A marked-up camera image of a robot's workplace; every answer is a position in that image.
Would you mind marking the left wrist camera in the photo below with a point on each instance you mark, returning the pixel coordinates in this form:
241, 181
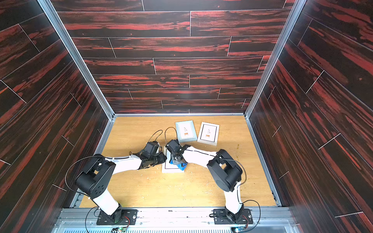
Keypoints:
151, 149

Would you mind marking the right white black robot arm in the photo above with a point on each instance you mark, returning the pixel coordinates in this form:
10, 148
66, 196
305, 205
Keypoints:
225, 171

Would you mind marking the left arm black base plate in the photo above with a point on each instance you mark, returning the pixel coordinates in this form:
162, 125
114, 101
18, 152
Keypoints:
123, 217

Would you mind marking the cream white picture frame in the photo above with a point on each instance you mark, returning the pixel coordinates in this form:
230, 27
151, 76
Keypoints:
167, 167

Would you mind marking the light blue picture frame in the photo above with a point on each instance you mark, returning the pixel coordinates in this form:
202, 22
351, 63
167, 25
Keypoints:
185, 131

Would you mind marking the blue microfiber cloth black trim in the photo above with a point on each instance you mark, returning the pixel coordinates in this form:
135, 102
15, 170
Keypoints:
181, 166

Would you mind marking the white picture frame black border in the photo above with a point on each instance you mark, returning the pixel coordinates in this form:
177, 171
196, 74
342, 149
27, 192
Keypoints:
208, 133

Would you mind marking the aluminium front rail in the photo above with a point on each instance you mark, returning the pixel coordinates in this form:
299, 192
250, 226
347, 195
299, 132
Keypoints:
178, 220

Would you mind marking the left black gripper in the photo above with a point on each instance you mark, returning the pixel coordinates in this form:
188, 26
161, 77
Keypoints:
162, 159

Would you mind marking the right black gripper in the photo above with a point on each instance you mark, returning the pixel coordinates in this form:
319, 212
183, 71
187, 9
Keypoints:
177, 157

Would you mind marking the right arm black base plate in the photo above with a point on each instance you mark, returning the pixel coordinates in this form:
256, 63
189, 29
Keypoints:
225, 217

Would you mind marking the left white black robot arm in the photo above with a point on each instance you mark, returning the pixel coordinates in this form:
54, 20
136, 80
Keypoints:
98, 171

